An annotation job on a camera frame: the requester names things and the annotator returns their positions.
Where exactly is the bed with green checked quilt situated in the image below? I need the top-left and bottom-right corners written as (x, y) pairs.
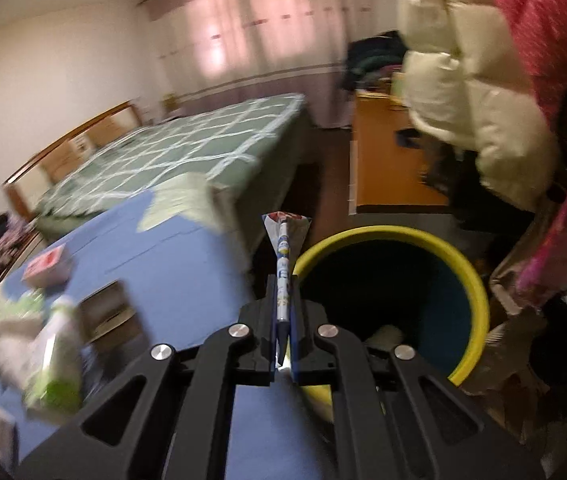
top-left (34, 93), bottom-right (310, 242)

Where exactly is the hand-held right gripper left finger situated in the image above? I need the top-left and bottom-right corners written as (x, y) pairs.
top-left (16, 276), bottom-right (279, 480)

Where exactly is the dark floral cloth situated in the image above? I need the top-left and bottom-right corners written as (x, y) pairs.
top-left (0, 214), bottom-right (45, 307)

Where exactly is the pink floral bag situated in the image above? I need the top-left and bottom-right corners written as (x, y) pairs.
top-left (516, 175), bottom-right (567, 307)

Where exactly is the black rectangular tray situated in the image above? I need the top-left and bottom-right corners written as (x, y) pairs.
top-left (78, 282), bottom-right (145, 347)

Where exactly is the yellow rimmed dark bin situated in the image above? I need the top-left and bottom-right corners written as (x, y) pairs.
top-left (291, 226), bottom-right (490, 428)

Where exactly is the pink white curtain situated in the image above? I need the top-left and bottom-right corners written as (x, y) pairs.
top-left (146, 0), bottom-right (400, 127)

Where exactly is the red dotted padded cloth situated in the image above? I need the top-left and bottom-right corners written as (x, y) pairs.
top-left (473, 0), bottom-right (567, 128)

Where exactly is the beige bag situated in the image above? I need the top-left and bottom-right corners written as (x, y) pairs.
top-left (487, 200), bottom-right (567, 313)

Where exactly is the cream puffer jacket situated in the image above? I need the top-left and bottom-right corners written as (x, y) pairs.
top-left (396, 0), bottom-right (563, 212)

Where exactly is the yellowish flat packet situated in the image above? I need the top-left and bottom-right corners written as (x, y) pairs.
top-left (0, 404), bottom-right (18, 462)

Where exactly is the red white small box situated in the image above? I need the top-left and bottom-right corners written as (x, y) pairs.
top-left (21, 247), bottom-right (73, 286)

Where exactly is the wooden desk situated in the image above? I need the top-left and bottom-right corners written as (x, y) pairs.
top-left (348, 87), bottom-right (453, 214)

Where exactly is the green white small box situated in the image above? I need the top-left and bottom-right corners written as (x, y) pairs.
top-left (390, 72), bottom-right (407, 107)

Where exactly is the pile of dark clothes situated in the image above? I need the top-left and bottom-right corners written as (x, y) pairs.
top-left (342, 30), bottom-right (409, 92)

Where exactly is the green white drink carton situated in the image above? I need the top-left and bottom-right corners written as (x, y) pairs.
top-left (0, 290), bottom-right (87, 416)

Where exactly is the blue white snack wrapper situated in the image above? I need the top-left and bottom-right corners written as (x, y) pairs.
top-left (262, 211), bottom-right (311, 366)

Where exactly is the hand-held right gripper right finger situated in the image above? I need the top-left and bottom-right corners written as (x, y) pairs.
top-left (287, 304), bottom-right (544, 480)

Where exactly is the blue tablecloth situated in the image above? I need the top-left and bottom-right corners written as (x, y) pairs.
top-left (0, 192), bottom-right (334, 480)

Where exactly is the wooden headboard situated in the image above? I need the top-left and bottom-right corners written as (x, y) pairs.
top-left (4, 101), bottom-right (144, 222)

